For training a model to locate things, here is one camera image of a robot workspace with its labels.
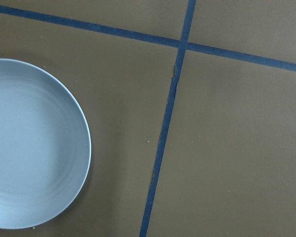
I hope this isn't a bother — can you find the light blue plate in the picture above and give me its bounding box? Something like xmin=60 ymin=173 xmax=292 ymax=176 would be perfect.
xmin=0 ymin=58 xmax=91 ymax=229

